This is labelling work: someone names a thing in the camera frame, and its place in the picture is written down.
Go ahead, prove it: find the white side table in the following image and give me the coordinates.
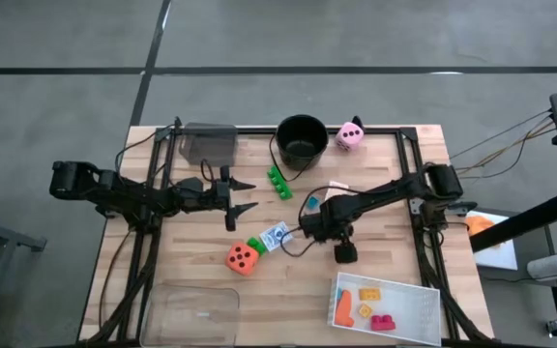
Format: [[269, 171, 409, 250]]
[[464, 210, 519, 271]]

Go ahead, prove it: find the thin brown cable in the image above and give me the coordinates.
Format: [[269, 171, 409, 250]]
[[98, 229, 134, 330]]

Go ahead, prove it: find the white perforated plastic bin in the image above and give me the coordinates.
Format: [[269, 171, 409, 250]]
[[326, 271, 443, 347]]

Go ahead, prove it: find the smoky translucent plastic container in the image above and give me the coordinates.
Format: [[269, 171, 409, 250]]
[[179, 123, 239, 168]]

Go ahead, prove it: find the orange foam die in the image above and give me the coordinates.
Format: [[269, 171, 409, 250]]
[[224, 240, 260, 277]]

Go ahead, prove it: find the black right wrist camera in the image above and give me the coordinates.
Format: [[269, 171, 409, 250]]
[[334, 241, 359, 265]]

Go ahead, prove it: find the small green toy block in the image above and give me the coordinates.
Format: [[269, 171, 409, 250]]
[[246, 236, 269, 256]]

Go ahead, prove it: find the pink plush die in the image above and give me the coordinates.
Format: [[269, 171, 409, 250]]
[[334, 121, 366, 152]]

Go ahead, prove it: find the orange object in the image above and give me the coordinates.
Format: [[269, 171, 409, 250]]
[[465, 215, 497, 238]]

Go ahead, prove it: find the long green toy block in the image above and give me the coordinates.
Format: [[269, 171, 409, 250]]
[[266, 164, 294, 201]]

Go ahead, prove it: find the blue playing card box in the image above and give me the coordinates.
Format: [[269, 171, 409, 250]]
[[258, 220, 293, 253]]

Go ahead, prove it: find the white paper roll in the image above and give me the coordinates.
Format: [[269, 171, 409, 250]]
[[527, 251, 557, 280]]

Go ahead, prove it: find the black jack-o-lantern bucket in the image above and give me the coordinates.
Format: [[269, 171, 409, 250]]
[[268, 114, 331, 184]]

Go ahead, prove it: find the black metal beam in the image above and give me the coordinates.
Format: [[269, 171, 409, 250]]
[[469, 188, 557, 253]]

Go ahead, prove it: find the clear plastic container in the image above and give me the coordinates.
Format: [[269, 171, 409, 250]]
[[138, 283, 241, 348]]

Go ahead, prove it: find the black aluminium table frame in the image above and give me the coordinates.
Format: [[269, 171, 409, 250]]
[[87, 115, 485, 345]]

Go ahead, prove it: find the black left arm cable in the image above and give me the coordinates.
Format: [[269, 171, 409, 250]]
[[115, 123, 217, 184]]

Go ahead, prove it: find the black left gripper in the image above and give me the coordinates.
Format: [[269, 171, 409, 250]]
[[203, 165, 260, 232]]

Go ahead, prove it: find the large orange toy block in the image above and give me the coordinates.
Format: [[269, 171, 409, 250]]
[[334, 288, 356, 328]]

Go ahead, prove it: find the red two-stud toy block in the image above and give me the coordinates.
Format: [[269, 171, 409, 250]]
[[369, 313, 397, 333]]

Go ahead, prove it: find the tan cable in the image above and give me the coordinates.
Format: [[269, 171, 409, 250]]
[[452, 120, 555, 180]]

